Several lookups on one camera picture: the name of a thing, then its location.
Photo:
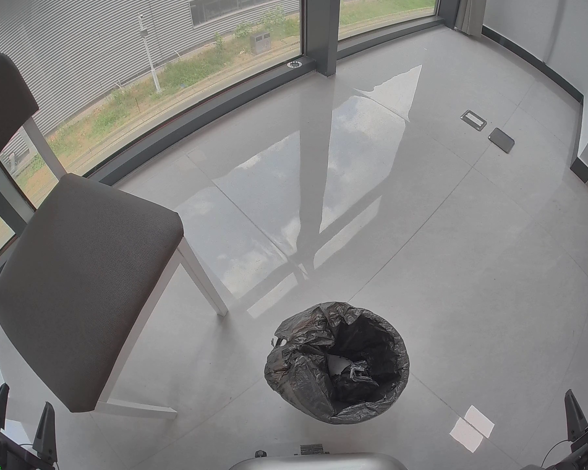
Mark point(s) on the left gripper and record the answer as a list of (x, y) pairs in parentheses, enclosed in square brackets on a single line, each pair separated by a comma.
[(10, 456)]

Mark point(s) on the black plastic bag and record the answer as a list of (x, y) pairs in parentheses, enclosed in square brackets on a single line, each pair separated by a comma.
[(299, 380)]

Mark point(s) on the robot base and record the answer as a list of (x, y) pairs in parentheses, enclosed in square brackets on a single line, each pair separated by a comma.
[(323, 462)]

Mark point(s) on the grey padded white chair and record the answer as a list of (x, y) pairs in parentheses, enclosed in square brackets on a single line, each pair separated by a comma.
[(88, 272)]

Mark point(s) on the crumpled black plastic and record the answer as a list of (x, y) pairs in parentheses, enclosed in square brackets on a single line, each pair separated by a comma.
[(358, 372)]

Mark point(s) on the crumpled white paper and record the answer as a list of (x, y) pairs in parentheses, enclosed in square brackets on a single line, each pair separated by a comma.
[(339, 364)]

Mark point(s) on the window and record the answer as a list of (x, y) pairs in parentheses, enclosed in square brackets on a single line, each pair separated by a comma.
[(318, 17)]

